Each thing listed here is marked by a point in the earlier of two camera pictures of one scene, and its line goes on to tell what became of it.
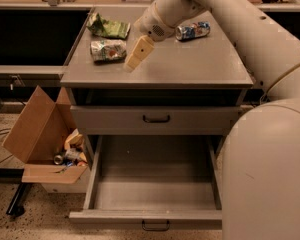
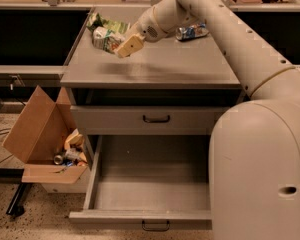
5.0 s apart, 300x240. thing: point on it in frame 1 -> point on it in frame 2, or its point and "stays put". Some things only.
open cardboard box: [45, 137] stays put
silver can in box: [58, 160] stays put
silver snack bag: [108, 51] -> [106, 40]
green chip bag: [108, 28] stays put
